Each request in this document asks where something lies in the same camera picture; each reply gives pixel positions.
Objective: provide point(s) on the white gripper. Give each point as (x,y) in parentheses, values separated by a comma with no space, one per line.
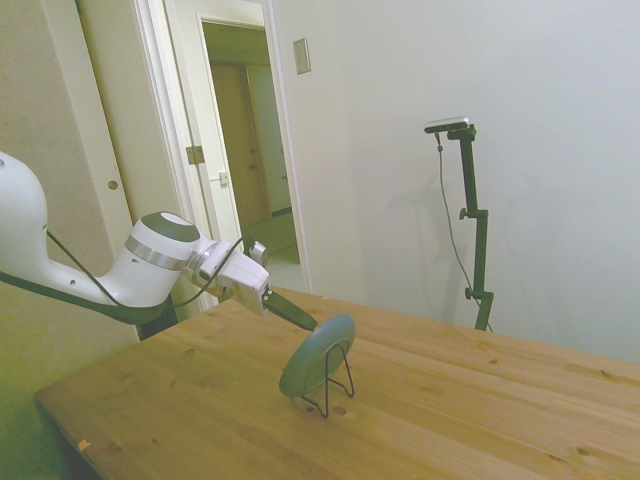
(247,282)

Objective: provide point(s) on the green round plate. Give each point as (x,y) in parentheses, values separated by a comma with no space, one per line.
(310,365)

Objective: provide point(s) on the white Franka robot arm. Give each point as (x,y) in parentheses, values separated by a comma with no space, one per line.
(30,225)

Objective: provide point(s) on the metal strike plate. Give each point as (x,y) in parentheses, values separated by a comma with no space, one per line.
(224,178)

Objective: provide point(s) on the brown hallway door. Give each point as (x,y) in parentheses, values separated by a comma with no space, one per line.
(240,150)

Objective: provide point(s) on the metal door hinge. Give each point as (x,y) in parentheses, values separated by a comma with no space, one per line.
(195,155)

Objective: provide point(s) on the white open door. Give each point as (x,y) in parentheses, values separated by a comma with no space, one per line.
(140,125)

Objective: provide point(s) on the white door frame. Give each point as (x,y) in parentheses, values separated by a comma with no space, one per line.
(285,150)

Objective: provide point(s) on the black jointed camera stand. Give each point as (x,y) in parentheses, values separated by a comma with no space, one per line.
(481,260)

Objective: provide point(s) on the silver stereo camera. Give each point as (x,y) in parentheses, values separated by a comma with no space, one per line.
(447,124)

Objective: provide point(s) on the grey wall switch plate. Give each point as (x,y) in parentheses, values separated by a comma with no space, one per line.
(302,56)

